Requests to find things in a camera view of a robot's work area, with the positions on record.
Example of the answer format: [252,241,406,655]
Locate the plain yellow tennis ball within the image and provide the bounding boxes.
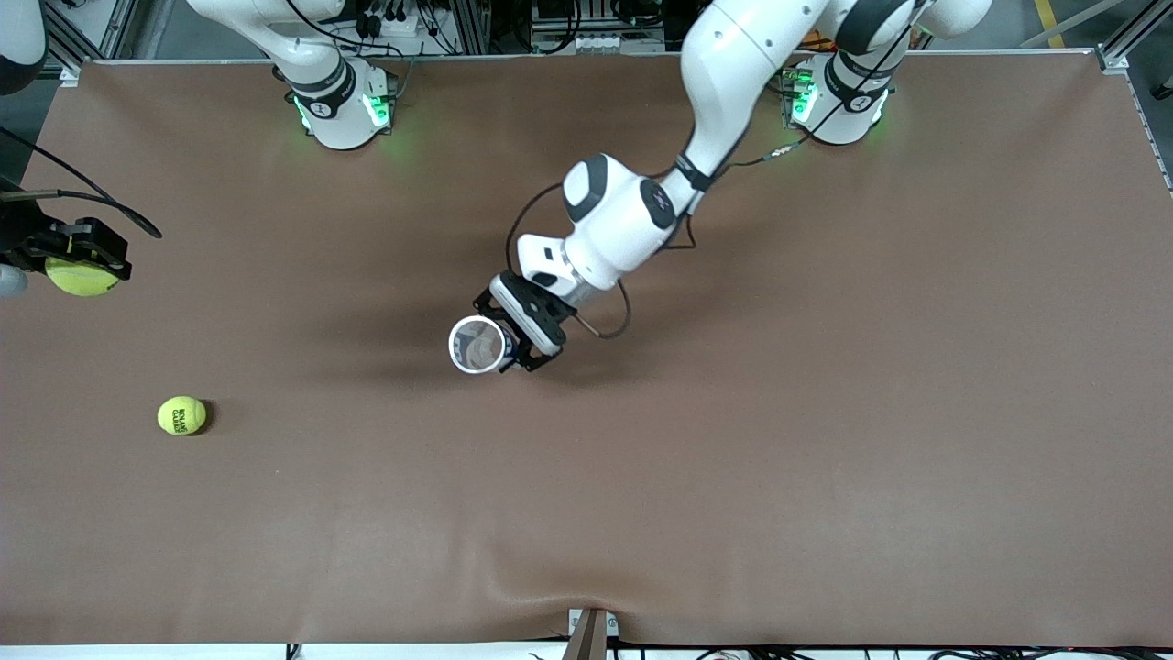
[44,255,122,298]

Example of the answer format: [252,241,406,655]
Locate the clear tennis ball can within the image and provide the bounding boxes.
[448,314,510,376]

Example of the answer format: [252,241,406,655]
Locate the yellow tennis ball black print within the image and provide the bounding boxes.
[157,395,208,437]

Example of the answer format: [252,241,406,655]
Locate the brown table mat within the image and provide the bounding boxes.
[0,50,1173,647]

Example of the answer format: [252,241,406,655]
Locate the white power strip with plugs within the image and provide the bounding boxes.
[353,0,432,42]

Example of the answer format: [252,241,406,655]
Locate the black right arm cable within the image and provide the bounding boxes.
[0,128,164,240]

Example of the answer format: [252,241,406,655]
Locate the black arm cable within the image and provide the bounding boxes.
[507,136,818,341]
[0,128,164,240]

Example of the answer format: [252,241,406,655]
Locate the aluminium frame profile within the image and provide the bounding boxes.
[37,0,138,76]
[1098,0,1173,67]

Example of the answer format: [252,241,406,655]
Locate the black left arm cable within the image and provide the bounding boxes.
[507,136,818,341]

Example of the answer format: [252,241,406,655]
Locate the wooden post with metal bracket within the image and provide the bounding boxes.
[564,607,620,660]

